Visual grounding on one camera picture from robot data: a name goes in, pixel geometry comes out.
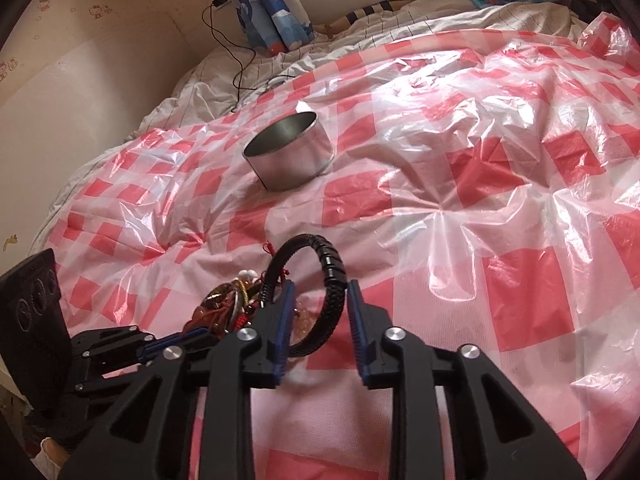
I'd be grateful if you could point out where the round silver metal tin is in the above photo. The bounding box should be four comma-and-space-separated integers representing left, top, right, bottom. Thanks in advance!
243, 110, 334, 192

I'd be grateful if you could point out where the black bangle bracelet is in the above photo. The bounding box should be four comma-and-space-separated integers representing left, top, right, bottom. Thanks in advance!
259, 232, 348, 359

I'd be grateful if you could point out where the blue whale curtain left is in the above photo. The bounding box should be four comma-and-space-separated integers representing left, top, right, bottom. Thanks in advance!
233, 0, 314, 56

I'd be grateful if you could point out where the red cord pendant necklace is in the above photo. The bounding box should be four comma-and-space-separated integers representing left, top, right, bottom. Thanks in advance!
182, 242, 302, 346

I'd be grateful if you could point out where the red checkered plastic sheet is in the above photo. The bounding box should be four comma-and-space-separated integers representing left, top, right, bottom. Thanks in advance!
38, 14, 639, 478

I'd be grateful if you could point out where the person's left hand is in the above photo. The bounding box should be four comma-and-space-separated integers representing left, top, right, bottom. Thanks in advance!
32, 437, 70, 480

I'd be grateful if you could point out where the white striped bed quilt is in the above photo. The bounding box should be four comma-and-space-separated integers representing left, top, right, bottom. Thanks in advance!
29, 0, 589, 252

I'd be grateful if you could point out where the striped plush toy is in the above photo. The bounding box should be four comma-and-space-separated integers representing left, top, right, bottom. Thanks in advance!
312, 0, 416, 38

